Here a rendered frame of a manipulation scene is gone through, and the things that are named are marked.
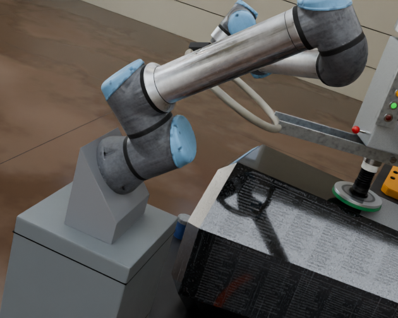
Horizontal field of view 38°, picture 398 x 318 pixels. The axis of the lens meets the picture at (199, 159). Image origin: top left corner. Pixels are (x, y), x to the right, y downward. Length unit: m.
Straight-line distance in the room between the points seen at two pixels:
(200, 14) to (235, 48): 7.57
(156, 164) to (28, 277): 0.56
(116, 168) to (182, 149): 0.22
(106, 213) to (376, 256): 1.21
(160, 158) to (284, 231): 0.94
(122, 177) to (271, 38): 0.63
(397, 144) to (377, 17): 6.23
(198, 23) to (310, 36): 7.67
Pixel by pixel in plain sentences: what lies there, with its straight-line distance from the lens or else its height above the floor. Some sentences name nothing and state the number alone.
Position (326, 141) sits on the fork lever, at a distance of 2.39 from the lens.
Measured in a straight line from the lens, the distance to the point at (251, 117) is 2.12.
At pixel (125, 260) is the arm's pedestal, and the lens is 1.75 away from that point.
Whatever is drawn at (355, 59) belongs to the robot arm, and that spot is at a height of 1.61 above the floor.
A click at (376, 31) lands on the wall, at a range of 8.62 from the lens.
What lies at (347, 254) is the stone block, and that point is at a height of 0.74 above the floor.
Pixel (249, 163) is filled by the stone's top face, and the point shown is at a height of 0.87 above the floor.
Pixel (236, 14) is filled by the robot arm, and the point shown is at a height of 1.56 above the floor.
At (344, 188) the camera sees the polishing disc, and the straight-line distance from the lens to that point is 2.59.
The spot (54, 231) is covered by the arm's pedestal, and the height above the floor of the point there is 0.85.
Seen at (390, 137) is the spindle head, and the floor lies 1.24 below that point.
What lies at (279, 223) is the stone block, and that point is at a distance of 2.50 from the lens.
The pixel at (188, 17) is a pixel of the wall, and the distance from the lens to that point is 9.14.
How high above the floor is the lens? 1.83
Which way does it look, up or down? 23 degrees down
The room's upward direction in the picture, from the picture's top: 17 degrees clockwise
